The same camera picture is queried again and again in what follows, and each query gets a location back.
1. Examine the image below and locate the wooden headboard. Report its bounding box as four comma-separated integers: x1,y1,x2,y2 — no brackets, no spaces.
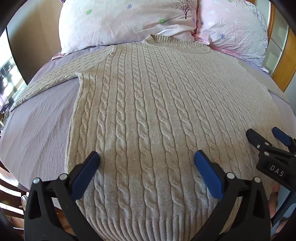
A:
266,3,296,94

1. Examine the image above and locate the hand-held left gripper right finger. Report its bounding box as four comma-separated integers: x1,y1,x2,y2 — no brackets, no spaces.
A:
194,150,271,241

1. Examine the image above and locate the white floral pillow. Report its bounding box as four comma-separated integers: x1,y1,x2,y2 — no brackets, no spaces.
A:
58,0,200,55

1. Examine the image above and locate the lilac bed sheet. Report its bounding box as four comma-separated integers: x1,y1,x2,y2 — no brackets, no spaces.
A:
0,45,296,193

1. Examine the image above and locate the pink floral pillow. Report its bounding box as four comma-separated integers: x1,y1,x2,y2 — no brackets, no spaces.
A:
193,0,270,71

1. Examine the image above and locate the beige cable-knit sweater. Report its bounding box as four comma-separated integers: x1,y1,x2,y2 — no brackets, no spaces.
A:
10,34,286,241

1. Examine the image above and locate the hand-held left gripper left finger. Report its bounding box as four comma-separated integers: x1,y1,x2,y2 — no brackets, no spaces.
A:
24,151,102,241

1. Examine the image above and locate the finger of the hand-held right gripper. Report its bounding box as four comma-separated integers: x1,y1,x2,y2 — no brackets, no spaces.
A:
272,127,296,153
246,128,278,156

